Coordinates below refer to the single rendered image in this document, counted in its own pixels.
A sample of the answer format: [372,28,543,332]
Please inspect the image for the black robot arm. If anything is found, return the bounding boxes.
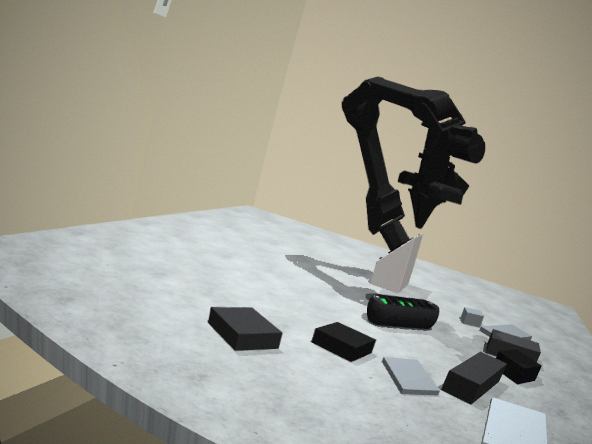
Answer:
[342,76,485,253]

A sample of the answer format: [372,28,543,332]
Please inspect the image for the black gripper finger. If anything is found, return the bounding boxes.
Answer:
[416,192,447,229]
[408,189,417,228]

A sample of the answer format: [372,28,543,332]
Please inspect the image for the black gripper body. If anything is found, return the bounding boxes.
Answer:
[398,148,463,205]

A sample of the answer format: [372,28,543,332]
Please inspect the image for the dark grey switch panel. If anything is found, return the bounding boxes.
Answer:
[367,294,440,329]

